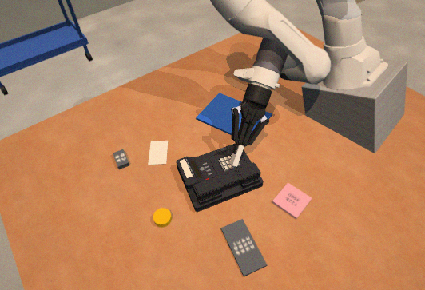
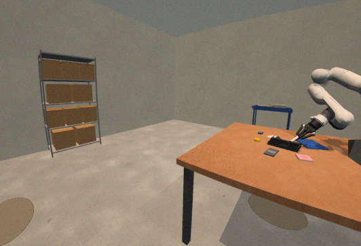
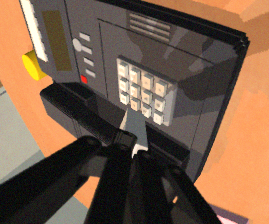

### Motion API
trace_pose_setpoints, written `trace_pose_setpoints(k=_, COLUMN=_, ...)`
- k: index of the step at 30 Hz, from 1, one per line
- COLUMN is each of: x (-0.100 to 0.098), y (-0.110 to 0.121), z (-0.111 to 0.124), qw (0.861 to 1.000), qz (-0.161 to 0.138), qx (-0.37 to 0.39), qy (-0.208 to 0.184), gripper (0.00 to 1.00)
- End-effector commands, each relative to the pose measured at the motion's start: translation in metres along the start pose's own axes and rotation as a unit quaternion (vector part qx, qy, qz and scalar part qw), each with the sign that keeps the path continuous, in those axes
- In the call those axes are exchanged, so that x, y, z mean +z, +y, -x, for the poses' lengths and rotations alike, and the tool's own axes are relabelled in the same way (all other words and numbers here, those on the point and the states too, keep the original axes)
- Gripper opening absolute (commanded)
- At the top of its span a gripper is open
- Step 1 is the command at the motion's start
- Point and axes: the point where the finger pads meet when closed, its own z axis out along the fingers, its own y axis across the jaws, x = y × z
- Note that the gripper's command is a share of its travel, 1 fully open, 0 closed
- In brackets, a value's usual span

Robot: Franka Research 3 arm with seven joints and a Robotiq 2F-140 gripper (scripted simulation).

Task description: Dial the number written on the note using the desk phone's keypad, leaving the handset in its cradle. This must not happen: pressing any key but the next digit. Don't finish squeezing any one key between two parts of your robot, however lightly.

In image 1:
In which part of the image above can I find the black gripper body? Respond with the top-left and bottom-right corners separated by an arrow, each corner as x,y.
240,84 -> 272,121

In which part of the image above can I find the blue flat rectangular pad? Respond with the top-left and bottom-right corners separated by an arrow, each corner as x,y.
196,93 -> 242,135

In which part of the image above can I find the yellow short cylinder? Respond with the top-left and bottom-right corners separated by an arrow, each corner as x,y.
153,208 -> 172,228

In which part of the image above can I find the cream paper sheet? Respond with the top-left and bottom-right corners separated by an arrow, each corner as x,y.
148,141 -> 168,165

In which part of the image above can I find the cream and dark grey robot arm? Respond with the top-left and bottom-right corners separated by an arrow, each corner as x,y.
210,0 -> 388,90

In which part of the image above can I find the black desk phone body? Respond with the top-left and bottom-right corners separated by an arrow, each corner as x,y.
177,143 -> 264,212

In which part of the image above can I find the pink sticky note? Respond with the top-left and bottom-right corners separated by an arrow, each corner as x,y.
272,183 -> 312,219

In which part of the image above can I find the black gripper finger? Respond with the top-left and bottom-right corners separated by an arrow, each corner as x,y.
229,106 -> 252,166
235,111 -> 269,167

